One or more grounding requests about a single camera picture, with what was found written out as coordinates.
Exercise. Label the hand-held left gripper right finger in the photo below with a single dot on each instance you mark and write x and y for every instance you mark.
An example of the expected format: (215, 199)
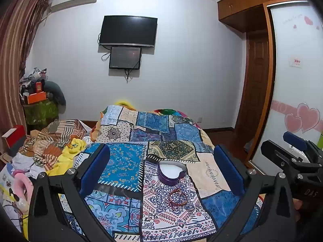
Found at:
(228, 171)

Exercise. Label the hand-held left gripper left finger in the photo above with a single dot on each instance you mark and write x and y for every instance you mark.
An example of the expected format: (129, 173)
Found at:
(94, 169)

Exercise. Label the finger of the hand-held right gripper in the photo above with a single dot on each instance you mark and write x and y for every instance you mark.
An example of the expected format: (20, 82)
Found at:
(275, 153)
(295, 140)

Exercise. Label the purple heart-shaped box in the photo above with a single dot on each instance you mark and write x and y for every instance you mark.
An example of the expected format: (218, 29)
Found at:
(174, 174)

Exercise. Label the person's right hand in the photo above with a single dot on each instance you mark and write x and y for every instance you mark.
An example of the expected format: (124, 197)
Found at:
(298, 206)

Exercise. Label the pink heart stickers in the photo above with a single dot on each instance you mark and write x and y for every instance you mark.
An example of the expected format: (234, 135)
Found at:
(306, 117)

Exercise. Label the yellow cloth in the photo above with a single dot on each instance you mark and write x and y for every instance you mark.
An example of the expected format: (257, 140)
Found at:
(70, 148)

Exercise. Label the white sliding wardrobe door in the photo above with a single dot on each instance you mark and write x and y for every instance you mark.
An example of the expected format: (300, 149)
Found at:
(290, 88)

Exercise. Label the orange striped blanket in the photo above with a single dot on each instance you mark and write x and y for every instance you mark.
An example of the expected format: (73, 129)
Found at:
(50, 141)

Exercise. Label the brown wooden door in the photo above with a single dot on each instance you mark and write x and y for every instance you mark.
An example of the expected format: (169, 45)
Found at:
(254, 85)

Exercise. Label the patchwork blanket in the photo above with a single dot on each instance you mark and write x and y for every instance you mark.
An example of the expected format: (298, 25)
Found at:
(161, 136)

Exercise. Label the paper note with red print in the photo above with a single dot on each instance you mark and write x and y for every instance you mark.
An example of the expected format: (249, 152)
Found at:
(296, 62)

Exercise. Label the green cloth-covered stand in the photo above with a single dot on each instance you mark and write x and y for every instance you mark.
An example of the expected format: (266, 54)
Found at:
(40, 112)

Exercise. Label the red box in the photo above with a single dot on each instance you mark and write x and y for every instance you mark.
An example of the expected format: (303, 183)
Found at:
(16, 137)

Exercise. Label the grey plush pillow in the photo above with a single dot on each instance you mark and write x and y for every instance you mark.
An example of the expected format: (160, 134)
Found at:
(57, 92)

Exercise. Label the colourful bright blanket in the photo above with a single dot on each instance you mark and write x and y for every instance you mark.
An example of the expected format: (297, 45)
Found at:
(164, 111)

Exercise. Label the orange box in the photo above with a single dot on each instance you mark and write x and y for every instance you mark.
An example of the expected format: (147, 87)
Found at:
(36, 97)

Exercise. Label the pile of household clutter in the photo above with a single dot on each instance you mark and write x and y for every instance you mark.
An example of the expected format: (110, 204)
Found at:
(32, 78)

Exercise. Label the small black monitor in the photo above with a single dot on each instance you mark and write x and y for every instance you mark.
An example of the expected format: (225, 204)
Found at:
(125, 57)

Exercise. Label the wooden overhead cabinet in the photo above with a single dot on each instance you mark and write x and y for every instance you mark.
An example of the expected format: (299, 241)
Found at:
(242, 2)

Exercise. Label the brown striped curtain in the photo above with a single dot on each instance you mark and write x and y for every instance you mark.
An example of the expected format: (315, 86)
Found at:
(15, 42)

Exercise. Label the white air conditioner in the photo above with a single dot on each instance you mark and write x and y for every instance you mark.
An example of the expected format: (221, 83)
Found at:
(73, 0)

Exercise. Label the wall-mounted black television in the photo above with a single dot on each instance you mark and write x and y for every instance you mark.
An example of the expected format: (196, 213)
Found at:
(127, 30)

